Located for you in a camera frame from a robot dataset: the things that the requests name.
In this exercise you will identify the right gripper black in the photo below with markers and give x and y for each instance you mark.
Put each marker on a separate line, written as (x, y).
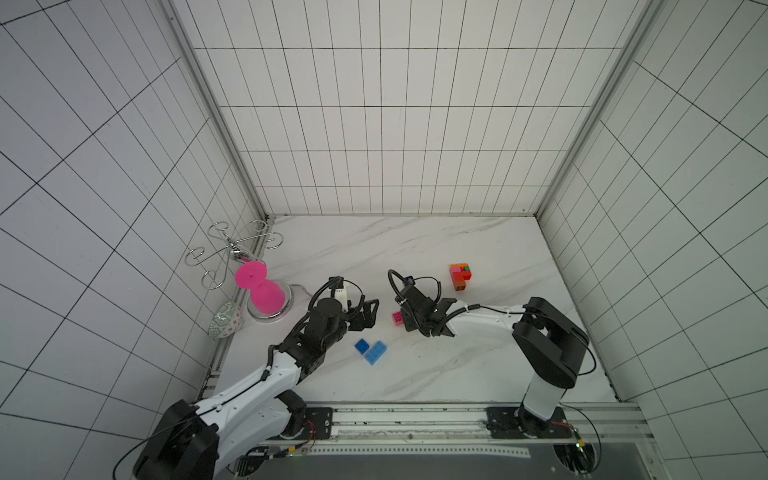
(417, 312)

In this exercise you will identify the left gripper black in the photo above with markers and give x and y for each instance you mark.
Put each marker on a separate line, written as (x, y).
(369, 318)

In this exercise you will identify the long red lego brick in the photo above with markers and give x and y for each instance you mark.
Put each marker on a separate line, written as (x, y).
(466, 277)

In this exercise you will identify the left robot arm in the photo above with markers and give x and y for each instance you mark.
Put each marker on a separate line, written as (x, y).
(198, 441)

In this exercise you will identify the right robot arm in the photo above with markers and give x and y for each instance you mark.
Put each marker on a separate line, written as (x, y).
(553, 345)

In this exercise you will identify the dark blue lego brick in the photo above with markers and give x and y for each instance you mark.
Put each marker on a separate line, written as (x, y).
(362, 346)

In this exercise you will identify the light blue lego brick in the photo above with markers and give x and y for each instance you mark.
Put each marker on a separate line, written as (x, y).
(375, 352)

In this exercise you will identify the patterned white mug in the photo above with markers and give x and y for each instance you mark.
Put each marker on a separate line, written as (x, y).
(227, 321)

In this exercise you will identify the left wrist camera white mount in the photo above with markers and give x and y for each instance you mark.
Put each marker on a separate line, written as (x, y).
(340, 293)

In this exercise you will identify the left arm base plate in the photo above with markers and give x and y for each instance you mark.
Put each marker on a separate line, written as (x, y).
(315, 423)

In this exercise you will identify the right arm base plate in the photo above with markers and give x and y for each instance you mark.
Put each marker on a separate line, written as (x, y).
(506, 422)

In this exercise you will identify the silver wire cup rack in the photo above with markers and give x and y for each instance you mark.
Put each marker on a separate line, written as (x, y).
(237, 246)

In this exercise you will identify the aluminium mounting rail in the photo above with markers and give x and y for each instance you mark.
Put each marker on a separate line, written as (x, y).
(465, 423)

